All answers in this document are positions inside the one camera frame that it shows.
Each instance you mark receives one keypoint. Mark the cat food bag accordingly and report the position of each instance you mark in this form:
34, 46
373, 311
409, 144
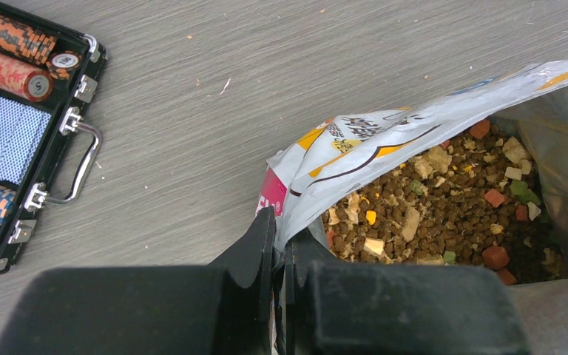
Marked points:
348, 152

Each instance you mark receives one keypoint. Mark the black poker chip case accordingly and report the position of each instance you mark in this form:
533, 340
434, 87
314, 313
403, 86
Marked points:
69, 145

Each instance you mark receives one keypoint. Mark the red green chip row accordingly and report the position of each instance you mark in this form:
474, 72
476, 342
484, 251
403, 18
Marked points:
24, 80

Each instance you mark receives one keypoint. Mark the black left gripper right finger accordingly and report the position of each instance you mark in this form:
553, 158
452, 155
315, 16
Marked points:
335, 307

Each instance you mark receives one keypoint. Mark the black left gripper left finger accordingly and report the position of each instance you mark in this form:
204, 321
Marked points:
223, 307

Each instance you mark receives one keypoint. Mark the blue playing card deck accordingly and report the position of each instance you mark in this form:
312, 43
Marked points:
21, 130

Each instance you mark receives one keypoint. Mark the pet food kibble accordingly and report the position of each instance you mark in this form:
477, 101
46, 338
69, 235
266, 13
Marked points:
473, 200

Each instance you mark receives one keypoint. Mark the orange black chip row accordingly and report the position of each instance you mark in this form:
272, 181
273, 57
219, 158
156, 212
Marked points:
37, 47

